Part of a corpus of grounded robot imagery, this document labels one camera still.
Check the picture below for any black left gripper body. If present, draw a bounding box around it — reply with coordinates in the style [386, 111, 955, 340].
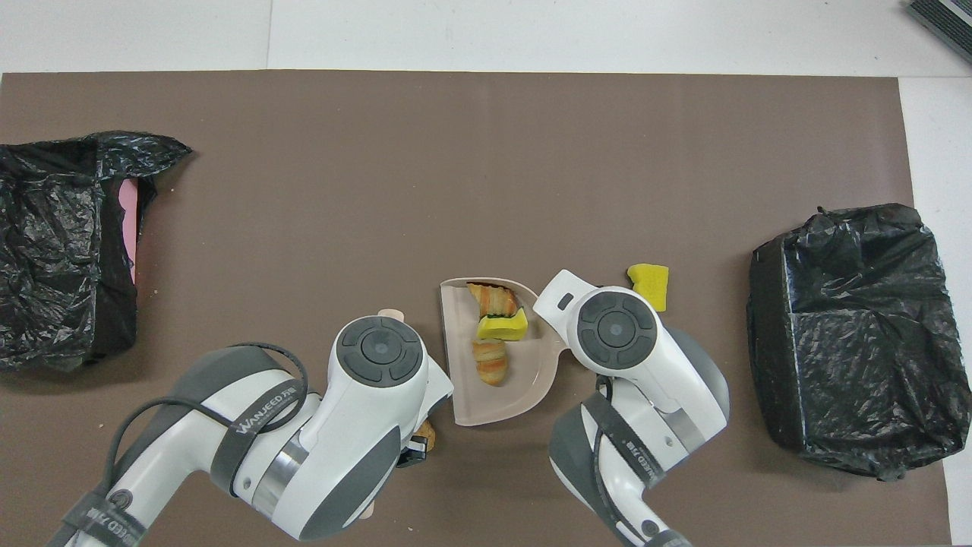
[395, 435, 428, 468]

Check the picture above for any beige plastic dustpan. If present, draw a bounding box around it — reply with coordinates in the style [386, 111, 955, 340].
[440, 277, 566, 426]

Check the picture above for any round pale pastry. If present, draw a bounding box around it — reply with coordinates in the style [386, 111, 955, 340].
[471, 339, 510, 387]

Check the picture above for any beige hand brush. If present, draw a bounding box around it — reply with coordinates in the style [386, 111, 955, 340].
[361, 308, 405, 521]

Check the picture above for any yellow green scouring sponge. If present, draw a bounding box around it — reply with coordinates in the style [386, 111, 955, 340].
[476, 307, 529, 342]

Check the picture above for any elongated ridged pastry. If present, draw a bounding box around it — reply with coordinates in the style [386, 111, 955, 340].
[466, 282, 525, 318]

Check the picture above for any yellow sponge piece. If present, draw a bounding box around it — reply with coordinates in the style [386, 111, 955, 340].
[626, 263, 671, 313]

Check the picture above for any pink plastic bin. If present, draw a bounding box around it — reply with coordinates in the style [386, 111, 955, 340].
[118, 179, 140, 286]

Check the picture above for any black crumpled trash bag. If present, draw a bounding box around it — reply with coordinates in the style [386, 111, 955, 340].
[0, 131, 193, 373]

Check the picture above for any black bag lined bin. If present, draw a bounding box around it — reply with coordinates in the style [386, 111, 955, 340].
[746, 203, 971, 482]

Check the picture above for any brown table mat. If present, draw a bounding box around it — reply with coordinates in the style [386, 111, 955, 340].
[0, 71, 951, 547]

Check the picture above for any dark ribbed device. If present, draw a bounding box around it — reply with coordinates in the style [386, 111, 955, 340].
[906, 0, 972, 65]

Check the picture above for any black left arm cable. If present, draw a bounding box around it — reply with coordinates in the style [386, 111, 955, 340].
[103, 342, 308, 487]

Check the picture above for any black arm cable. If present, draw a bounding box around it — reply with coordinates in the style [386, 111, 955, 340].
[592, 376, 669, 547]
[103, 342, 308, 487]

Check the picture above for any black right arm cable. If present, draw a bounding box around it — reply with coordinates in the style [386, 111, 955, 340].
[592, 376, 669, 547]

